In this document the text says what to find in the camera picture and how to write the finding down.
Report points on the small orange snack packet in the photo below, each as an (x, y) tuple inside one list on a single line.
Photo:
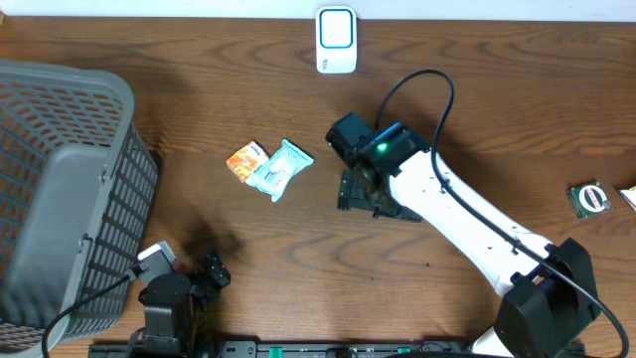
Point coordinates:
[(246, 160)]

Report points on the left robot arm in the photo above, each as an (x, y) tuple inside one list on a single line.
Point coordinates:
[(173, 303)]

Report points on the green square box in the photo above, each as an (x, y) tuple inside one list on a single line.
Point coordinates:
[(589, 200)]

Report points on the teal wet wipes pack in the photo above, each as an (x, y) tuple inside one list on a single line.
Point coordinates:
[(273, 176)]

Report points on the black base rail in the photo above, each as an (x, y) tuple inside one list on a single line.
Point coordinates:
[(251, 349)]

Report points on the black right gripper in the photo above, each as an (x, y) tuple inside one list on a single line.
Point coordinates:
[(350, 196)]

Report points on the yellow snack bag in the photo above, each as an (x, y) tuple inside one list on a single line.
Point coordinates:
[(629, 195)]

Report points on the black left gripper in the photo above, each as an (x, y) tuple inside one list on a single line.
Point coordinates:
[(218, 268)]

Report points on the grey plastic shopping basket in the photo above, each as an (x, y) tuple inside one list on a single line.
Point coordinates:
[(77, 187)]

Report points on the white barcode scanner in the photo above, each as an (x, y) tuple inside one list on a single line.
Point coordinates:
[(336, 40)]

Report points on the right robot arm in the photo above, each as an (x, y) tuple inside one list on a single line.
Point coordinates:
[(547, 291)]

